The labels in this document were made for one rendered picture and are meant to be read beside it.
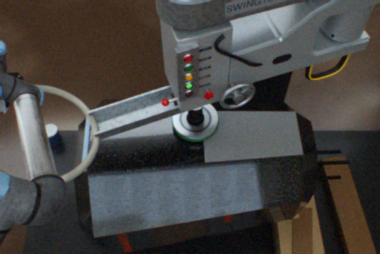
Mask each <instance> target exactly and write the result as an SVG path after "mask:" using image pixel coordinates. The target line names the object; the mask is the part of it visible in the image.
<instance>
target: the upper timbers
mask: <svg viewBox="0 0 380 254"><path fill-rule="evenodd" d="M305 208H312V254H325V252H324V247H323V241H322V237H321V229H320V226H319V222H318V214H317V211H316V208H315V199H314V196H312V198H311V199H310V201H309V203H308V204H307V205H306V206H305ZM274 224H275V237H276V243H277V254H292V219H289V220H284V221H279V222H275V223H274Z"/></svg>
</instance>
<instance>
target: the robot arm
mask: <svg viewBox="0 0 380 254"><path fill-rule="evenodd" d="M6 52H7V49H6V44H5V43H3V41H0V112H2V111H3V113H6V112H7V110H8V108H9V105H10V102H11V103H13V105H14V108H15V112H16V118H17V124H18V128H19V134H20V140H21V145H22V151H23V158H24V164H25V168H26V171H27V180H25V179H23V178H16V177H14V176H12V175H9V174H6V173H3V172H1V173H0V246H1V244H2V242H3V241H4V239H5V237H6V235H7V234H8V233H9V232H10V230H11V229H12V227H13V225H14V224H21V225H25V226H30V227H31V226H40V225H42V224H45V223H47V222H49V221H50V220H53V219H54V218H55V217H56V216H57V215H58V214H59V213H60V212H61V211H62V208H63V207H64V206H65V202H66V200H67V197H68V190H67V187H66V184H65V181H64V179H63V178H61V176H58V175H57V170H56V166H55V163H54V162H53V155H52V151H51V149H50V143H49V140H48V133H47V131H46V128H45V124H44V119H43V116H42V113H41V105H42V101H43V99H44V92H43V90H42V89H41V88H39V87H37V86H36V85H31V84H30V83H28V82H24V81H23V79H24V78H23V77H22V75H20V74H19V72H10V73H8V72H7V54H6Z"/></svg>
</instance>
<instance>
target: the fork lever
mask: <svg viewBox="0 0 380 254"><path fill-rule="evenodd" d="M170 94H173V91H172V89H171V86H170V85H168V86H166V87H164V88H158V89H156V90H154V91H148V92H146V93H144V94H141V95H139V96H134V97H131V98H128V99H126V100H121V101H119V102H116V103H111V104H109V105H106V106H104V107H99V108H96V109H94V110H92V111H88V114H89V115H91V114H93V115H94V116H95V118H96V121H97V124H98V126H99V131H98V132H96V133H94V136H95V137H100V140H102V139H104V138H106V137H111V136H114V135H116V134H119V133H123V132H125V131H128V130H131V129H135V128H138V127H140V126H145V125H148V124H150V123H153V122H157V121H159V120H162V119H165V118H169V117H172V116H174V115H176V114H182V113H184V112H186V111H181V110H180V107H179V106H178V105H177V106H175V105H174V103H173V102H170V103H169V105H168V106H163V105H162V99H172V98H171V95H170ZM187 111H189V110H187Z"/></svg>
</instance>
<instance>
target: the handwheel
mask: <svg viewBox="0 0 380 254"><path fill-rule="evenodd" d="M229 87H230V88H228V89H227V90H226V91H224V92H223V94H222V96H221V98H220V105H221V106H222V107H224V108H226V109H233V108H237V107H241V106H242V105H244V104H246V103H248V101H250V100H251V99H252V98H253V96H254V95H255V87H254V85H251V84H250V83H247V82H245V83H241V84H231V85H230V86H229ZM238 88H245V89H244V90H243V91H239V90H238ZM250 90H251V92H250V94H249V96H248V97H247V98H246V99H244V100H243V98H244V94H245V93H246V92H248V91H250ZM231 92H233V93H232V94H230V93H231ZM225 98H232V99H233V101H234V102H235V104H231V105H229V104H225V102H224V100H225ZM241 100H242V101H241Z"/></svg>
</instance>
